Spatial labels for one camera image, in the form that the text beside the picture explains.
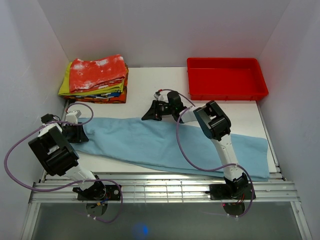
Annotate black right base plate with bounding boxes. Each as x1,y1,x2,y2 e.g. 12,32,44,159
205,184,253,200

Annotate aluminium rail frame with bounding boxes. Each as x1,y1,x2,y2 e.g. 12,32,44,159
21,99,313,240

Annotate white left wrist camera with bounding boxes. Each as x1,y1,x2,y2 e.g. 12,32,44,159
65,110,82,125

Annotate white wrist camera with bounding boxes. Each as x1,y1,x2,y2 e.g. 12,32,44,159
153,89,164,101
65,110,82,125

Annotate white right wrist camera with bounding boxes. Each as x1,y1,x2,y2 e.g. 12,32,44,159
153,89,164,101

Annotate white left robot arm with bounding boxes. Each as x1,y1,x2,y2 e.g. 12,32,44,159
28,111,107,201

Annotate orange patterned folded trousers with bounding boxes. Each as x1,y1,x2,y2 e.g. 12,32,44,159
61,67,129,104

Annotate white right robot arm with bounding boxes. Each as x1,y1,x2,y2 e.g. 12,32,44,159
141,89,255,202

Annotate red plastic tray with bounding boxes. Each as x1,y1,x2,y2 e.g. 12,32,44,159
186,57,269,101

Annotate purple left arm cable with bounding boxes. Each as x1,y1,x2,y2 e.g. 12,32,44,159
3,102,124,223

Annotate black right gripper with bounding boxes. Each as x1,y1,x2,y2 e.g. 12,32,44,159
141,99,175,122

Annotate yellow green folded trousers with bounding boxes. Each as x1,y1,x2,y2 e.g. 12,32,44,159
58,62,128,96

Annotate red white tie-dye trousers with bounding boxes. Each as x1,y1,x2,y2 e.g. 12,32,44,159
69,54,127,93

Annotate light blue trousers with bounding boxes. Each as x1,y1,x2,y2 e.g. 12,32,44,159
71,116,271,183

